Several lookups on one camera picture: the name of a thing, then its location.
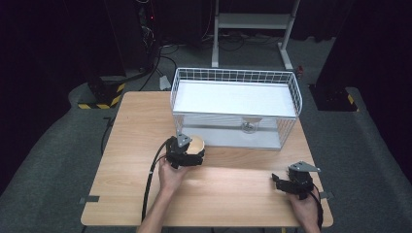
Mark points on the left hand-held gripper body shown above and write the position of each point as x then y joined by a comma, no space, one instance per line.
179,152

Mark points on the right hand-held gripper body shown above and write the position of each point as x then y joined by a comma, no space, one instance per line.
301,179

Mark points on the beige mug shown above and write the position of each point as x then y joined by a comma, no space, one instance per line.
197,144

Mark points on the white paper cup with lid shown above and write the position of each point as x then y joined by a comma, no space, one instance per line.
250,126

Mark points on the person's left hand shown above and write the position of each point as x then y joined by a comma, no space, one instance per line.
171,178

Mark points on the person's right hand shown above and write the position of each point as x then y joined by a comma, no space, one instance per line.
304,208

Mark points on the grey tape strip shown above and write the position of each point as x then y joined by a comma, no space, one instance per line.
90,199
327,195

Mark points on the small white box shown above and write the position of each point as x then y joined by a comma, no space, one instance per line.
164,83

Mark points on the black stand base striped edge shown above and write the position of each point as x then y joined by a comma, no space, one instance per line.
103,92
333,97

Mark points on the small red object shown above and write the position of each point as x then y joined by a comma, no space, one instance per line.
300,70

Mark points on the white metal stand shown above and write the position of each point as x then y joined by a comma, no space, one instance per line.
254,22

